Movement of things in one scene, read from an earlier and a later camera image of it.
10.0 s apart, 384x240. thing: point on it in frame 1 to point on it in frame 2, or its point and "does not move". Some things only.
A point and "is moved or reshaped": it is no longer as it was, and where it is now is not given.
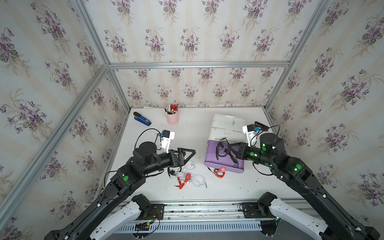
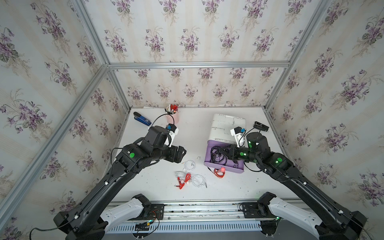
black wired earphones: (220, 145) to (235, 161)
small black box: (261, 126) does not move
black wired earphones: (232, 158) is moved or reshaped
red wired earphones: (188, 178) does not move
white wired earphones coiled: (198, 180) does not move
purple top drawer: (218, 154) does not move
